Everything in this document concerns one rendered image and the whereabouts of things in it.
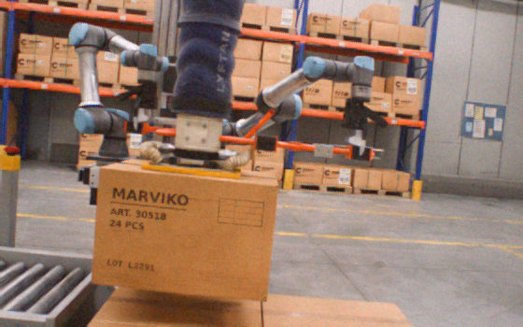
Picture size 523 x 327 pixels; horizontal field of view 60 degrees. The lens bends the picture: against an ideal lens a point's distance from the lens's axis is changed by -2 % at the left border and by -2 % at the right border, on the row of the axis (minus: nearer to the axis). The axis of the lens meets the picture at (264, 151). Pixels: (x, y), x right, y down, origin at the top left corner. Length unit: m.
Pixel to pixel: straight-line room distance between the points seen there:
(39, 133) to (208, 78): 9.27
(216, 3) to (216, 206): 0.70
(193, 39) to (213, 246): 0.71
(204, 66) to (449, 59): 10.44
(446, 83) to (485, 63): 1.11
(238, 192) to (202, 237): 0.19
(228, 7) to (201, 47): 0.17
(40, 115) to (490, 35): 10.45
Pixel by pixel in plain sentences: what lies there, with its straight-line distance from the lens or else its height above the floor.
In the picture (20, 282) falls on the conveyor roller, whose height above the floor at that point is 0.54.
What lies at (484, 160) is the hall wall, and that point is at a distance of 12.34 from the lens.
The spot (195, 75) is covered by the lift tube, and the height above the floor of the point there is 1.42.
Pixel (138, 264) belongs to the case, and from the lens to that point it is 1.65.
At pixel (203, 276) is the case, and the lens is 1.62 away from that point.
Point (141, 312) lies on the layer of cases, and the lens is 1.83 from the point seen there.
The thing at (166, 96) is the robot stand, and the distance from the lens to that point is 2.43.
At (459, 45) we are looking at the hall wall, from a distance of 12.01.
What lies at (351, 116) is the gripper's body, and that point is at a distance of 1.73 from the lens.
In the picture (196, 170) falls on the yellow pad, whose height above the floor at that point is 1.09.
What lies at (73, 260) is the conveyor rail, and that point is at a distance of 2.28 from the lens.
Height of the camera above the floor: 1.28
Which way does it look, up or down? 4 degrees down
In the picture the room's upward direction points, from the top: 6 degrees clockwise
